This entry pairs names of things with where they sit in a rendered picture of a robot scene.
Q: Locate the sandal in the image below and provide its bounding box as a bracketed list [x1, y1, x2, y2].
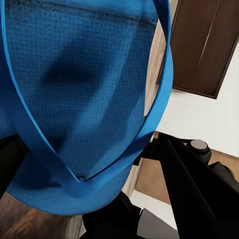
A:
[0, 0, 173, 216]

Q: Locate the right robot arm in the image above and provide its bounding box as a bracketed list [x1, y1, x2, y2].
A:
[133, 135, 239, 192]

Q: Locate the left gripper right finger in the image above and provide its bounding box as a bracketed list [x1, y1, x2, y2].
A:
[157, 132, 239, 239]

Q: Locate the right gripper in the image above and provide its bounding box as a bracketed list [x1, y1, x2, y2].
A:
[133, 138, 160, 166]

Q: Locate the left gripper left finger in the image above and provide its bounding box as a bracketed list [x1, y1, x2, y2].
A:
[0, 134, 29, 200]

